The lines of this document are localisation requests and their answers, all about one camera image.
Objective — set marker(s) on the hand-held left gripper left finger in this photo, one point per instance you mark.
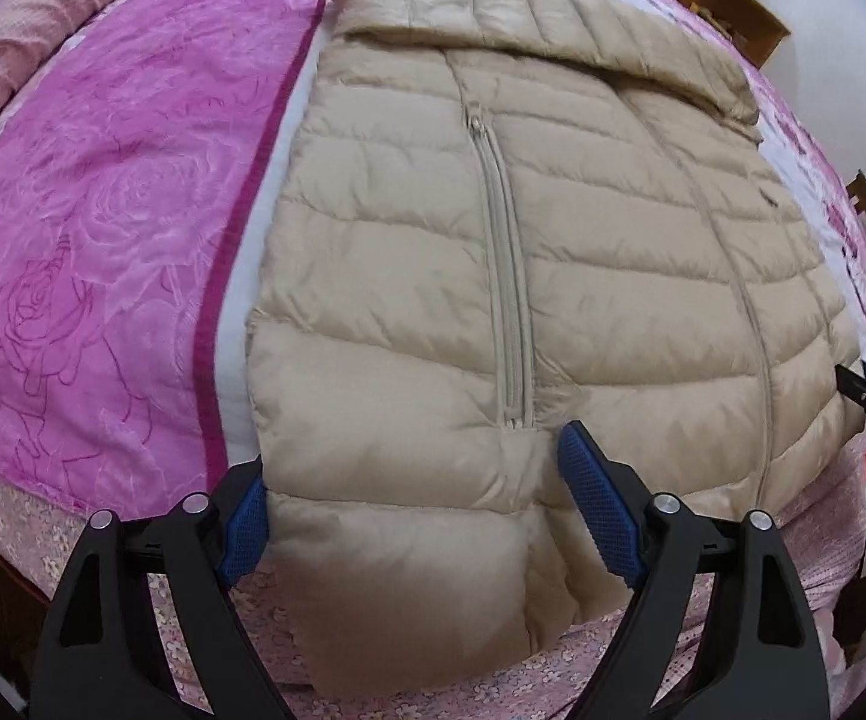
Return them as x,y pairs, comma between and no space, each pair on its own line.
249,532

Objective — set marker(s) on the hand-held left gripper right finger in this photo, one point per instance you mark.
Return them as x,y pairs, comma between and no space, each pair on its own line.
602,510

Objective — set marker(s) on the beige quilted puffer jacket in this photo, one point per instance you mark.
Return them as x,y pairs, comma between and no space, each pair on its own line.
553,277

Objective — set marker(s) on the magenta floral bedspread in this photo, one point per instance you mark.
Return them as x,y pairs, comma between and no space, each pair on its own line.
103,277

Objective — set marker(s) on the pink checked rolled quilt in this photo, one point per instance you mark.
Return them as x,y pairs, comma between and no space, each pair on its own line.
21,22

